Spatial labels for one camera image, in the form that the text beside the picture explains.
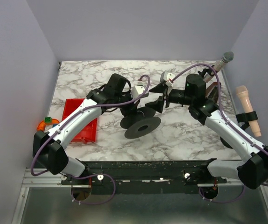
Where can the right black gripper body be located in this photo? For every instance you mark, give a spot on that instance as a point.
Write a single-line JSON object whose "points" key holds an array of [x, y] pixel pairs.
{"points": [[165, 96]]}

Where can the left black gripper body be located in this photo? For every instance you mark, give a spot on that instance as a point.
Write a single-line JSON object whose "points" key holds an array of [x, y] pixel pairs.
{"points": [[129, 108]]}

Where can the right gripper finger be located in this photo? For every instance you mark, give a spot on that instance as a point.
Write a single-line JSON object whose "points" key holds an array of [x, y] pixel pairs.
{"points": [[160, 88], [156, 105]]}

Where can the black filament spool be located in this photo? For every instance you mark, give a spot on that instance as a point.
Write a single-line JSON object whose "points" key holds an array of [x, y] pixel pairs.
{"points": [[141, 123]]}

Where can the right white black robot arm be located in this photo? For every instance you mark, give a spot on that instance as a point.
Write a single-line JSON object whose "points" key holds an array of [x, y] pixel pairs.
{"points": [[252, 170]]}

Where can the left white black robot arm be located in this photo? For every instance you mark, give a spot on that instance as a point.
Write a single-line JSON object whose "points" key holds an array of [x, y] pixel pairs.
{"points": [[49, 148]]}

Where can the red plastic bin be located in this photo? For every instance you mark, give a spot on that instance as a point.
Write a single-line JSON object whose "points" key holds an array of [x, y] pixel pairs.
{"points": [[88, 133]]}

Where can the black round microphone stand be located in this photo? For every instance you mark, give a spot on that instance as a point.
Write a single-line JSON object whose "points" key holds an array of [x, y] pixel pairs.
{"points": [[204, 72]]}

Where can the grey silver microphone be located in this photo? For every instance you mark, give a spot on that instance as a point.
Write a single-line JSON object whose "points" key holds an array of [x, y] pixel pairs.
{"points": [[219, 65]]}

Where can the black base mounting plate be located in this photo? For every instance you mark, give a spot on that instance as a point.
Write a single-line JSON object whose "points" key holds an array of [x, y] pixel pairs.
{"points": [[145, 177]]}

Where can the pink beige microphone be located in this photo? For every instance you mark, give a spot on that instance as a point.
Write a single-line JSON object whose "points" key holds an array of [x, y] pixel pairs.
{"points": [[243, 95]]}

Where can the green toy brick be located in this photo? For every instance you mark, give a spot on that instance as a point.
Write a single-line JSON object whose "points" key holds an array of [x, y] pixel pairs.
{"points": [[48, 120]]}

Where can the orange toy brick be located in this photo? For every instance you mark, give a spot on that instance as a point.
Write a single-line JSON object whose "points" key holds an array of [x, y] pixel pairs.
{"points": [[42, 125]]}

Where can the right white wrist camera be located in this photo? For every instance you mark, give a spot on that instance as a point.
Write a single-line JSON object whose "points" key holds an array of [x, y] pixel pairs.
{"points": [[166, 78]]}

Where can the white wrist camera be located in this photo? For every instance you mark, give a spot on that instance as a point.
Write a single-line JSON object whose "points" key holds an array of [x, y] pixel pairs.
{"points": [[166, 78], [138, 90]]}

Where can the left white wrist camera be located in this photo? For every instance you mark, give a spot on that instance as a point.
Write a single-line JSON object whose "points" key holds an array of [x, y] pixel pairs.
{"points": [[138, 90]]}

